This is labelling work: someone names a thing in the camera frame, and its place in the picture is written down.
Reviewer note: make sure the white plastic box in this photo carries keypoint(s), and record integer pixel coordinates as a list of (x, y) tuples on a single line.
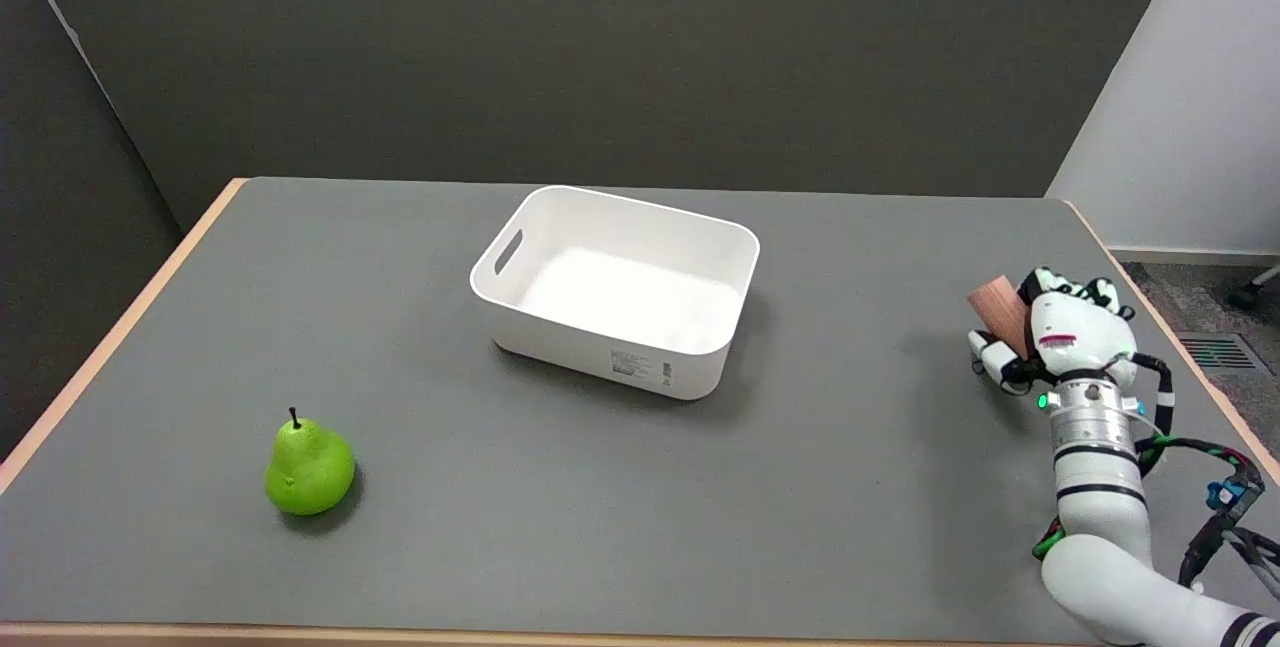
[(620, 292)]

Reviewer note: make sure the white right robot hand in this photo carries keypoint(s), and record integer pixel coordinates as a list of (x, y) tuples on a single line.
[(1080, 332)]

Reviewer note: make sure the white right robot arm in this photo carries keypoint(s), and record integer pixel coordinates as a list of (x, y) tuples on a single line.
[(1100, 487)]

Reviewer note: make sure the wooden cylinder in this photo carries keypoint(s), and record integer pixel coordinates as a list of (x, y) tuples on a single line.
[(1001, 308)]

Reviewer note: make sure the floor vent grille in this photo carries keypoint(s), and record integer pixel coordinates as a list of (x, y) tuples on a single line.
[(1217, 352)]

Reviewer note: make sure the green pear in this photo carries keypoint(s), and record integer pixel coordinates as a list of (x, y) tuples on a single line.
[(308, 468)]

